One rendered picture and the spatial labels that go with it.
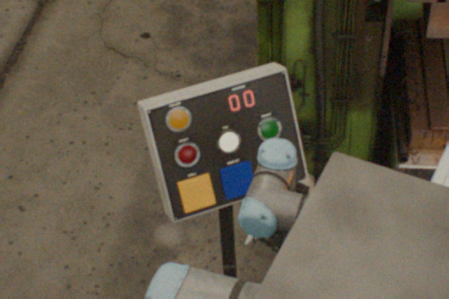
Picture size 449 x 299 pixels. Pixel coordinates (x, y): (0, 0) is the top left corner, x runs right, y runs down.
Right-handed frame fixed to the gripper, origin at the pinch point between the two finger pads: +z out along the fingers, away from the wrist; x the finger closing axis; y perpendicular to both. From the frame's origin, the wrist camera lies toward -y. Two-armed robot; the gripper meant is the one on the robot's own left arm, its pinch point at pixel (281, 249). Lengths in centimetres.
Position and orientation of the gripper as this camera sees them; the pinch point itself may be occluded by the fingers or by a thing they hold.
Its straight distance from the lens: 202.4
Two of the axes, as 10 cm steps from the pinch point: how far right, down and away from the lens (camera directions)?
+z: 0.4, 6.9, 7.2
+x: 8.9, 2.9, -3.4
